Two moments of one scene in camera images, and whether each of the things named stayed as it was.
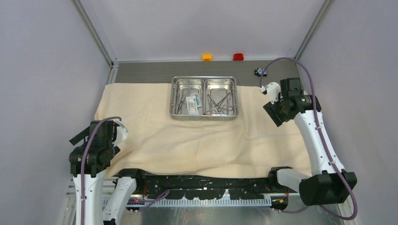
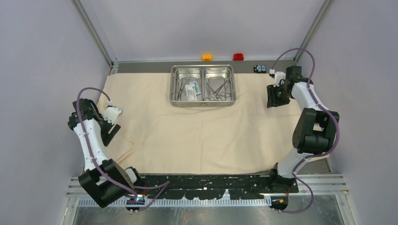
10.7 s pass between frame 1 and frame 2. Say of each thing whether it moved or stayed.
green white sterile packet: moved
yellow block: stayed
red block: stayed
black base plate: stayed
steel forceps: moved
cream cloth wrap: moved
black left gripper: moved
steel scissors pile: moved
